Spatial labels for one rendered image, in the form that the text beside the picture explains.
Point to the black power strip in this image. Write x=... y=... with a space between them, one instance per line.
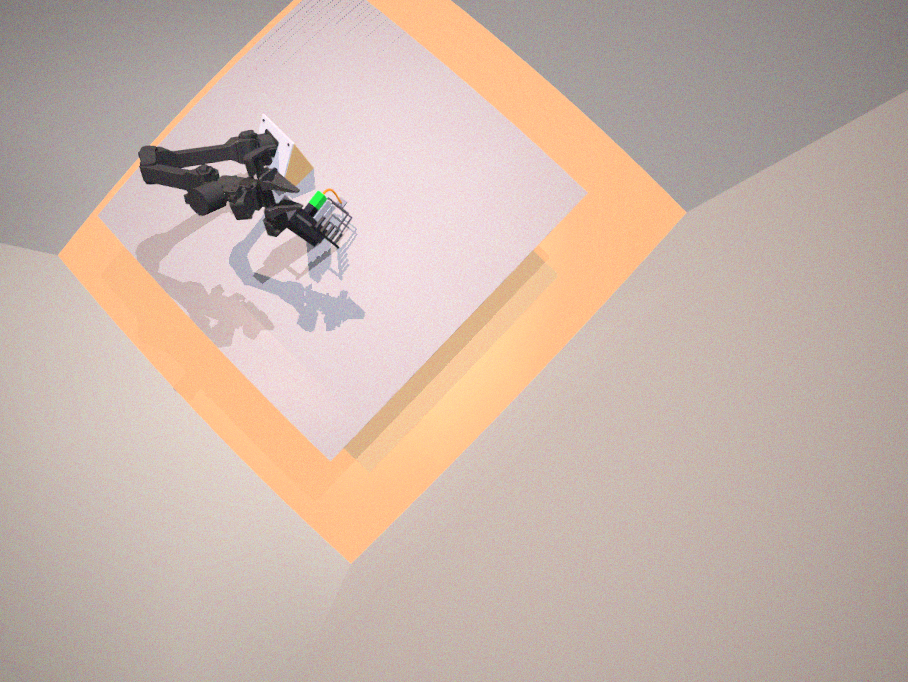
x=300 y=228

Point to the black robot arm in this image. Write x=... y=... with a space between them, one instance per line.
x=207 y=191

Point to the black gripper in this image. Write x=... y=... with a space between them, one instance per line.
x=276 y=218

